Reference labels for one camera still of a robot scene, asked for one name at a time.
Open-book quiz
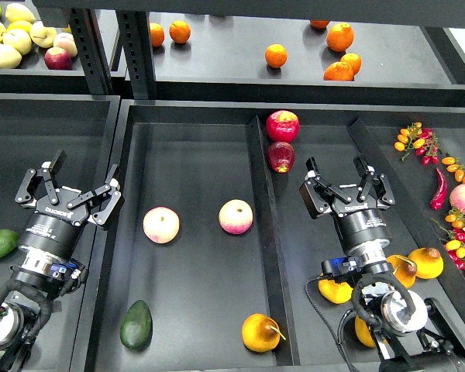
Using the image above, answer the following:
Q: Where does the yellow pear left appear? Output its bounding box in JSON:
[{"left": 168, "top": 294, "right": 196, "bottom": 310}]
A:
[{"left": 318, "top": 279, "right": 353, "bottom": 305}]

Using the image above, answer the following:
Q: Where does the orange front right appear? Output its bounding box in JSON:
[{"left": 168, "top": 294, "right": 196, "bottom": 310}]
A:
[{"left": 323, "top": 61, "right": 354, "bottom": 81}]

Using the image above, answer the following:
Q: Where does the pink apple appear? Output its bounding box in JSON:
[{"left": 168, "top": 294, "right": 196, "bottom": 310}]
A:
[
  {"left": 143, "top": 206, "right": 180, "bottom": 244},
  {"left": 219, "top": 199, "right": 253, "bottom": 235}
]

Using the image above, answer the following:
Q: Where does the middle black tray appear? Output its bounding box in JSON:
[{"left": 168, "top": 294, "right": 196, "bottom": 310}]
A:
[{"left": 83, "top": 100, "right": 465, "bottom": 371}]

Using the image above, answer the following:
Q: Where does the red chili pepper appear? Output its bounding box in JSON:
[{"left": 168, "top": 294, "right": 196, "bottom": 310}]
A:
[{"left": 429, "top": 168, "right": 448, "bottom": 210}]

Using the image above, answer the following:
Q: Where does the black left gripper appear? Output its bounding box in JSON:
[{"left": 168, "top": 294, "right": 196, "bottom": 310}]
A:
[{"left": 15, "top": 150, "right": 124, "bottom": 262}]

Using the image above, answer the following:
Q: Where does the pink apple left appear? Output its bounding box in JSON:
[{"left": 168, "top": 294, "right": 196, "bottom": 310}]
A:
[{"left": 143, "top": 206, "right": 180, "bottom": 244}]

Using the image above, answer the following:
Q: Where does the bright red apple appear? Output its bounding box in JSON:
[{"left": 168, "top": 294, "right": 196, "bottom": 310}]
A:
[{"left": 266, "top": 110, "right": 300, "bottom": 143}]

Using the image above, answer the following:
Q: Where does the cherry tomato bunch top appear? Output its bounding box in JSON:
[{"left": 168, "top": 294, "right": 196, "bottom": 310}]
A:
[{"left": 394, "top": 122, "right": 441, "bottom": 166}]

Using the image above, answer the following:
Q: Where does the orange under shelf edge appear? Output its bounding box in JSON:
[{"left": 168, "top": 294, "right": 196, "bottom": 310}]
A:
[{"left": 310, "top": 19, "right": 330, "bottom": 29}]

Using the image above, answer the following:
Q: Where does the yellow pear with stem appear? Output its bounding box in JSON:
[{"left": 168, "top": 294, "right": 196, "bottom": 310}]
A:
[{"left": 242, "top": 313, "right": 286, "bottom": 353}]

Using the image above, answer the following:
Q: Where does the orange behind front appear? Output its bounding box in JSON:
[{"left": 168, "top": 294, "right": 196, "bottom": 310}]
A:
[{"left": 340, "top": 53, "right": 362, "bottom": 75}]

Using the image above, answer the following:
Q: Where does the pale yellow pear front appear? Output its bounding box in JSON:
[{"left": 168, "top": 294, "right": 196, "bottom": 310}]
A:
[{"left": 0, "top": 44, "right": 22, "bottom": 69}]

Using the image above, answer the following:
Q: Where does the red apple on shelf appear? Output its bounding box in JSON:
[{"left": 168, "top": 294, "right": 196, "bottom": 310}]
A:
[{"left": 44, "top": 46, "right": 73, "bottom": 71}]

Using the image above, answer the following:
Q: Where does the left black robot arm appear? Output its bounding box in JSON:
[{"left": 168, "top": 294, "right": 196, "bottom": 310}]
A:
[{"left": 0, "top": 150, "right": 124, "bottom": 371}]

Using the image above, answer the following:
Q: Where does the dark red apple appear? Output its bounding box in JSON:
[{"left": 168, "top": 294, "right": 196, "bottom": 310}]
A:
[{"left": 266, "top": 141, "right": 295, "bottom": 174}]

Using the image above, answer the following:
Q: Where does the pale yellow pear top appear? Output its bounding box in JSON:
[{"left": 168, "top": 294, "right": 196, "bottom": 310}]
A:
[{"left": 5, "top": 2, "right": 36, "bottom": 23}]

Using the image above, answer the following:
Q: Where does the cherry tomato bunch bottom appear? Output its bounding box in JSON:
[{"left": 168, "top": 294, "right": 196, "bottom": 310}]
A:
[{"left": 432, "top": 208, "right": 465, "bottom": 276}]

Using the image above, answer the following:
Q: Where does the yellow pear bottom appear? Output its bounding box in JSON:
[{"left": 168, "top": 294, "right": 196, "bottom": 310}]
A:
[{"left": 354, "top": 315, "right": 375, "bottom": 348}]

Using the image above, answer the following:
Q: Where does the large orange right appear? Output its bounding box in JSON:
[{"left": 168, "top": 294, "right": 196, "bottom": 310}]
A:
[{"left": 326, "top": 22, "right": 354, "bottom": 53}]

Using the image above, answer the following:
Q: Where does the pale peach on shelf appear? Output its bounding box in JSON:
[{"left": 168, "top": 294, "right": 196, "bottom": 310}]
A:
[{"left": 53, "top": 33, "right": 78, "bottom": 58}]

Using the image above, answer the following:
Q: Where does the pink apple right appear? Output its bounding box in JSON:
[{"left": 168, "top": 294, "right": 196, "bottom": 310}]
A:
[{"left": 219, "top": 199, "right": 253, "bottom": 235}]

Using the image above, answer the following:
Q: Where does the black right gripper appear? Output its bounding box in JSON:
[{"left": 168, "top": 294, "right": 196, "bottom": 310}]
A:
[{"left": 299, "top": 154, "right": 395, "bottom": 256}]

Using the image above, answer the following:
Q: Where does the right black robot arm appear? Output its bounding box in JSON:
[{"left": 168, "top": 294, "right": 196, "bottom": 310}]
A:
[{"left": 299, "top": 155, "right": 465, "bottom": 371}]

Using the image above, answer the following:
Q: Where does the dark green avocado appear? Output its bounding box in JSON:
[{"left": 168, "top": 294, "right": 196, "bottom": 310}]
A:
[{"left": 119, "top": 300, "right": 153, "bottom": 350}]

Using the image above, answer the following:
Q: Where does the yellow pear far right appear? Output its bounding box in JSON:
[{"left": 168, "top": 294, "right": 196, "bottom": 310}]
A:
[{"left": 408, "top": 247, "right": 444, "bottom": 279}]

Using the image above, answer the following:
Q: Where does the yellow lemon on shelf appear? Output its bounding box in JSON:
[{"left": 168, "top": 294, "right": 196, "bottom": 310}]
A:
[{"left": 7, "top": 20, "right": 33, "bottom": 33}]

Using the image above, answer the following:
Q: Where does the left black tray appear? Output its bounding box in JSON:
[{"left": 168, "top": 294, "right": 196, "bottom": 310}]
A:
[{"left": 0, "top": 94, "right": 119, "bottom": 371}]

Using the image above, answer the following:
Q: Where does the black tray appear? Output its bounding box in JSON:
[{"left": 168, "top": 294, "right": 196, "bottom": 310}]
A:
[
  {"left": 83, "top": 100, "right": 465, "bottom": 371},
  {"left": 0, "top": 94, "right": 119, "bottom": 371}
]

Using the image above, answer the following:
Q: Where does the orange centre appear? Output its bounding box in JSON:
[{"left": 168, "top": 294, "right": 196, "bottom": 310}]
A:
[{"left": 264, "top": 43, "right": 288, "bottom": 68}]

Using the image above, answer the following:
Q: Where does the orange cherry tomato bunch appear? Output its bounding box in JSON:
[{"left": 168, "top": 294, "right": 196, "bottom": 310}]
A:
[{"left": 441, "top": 156, "right": 465, "bottom": 184}]

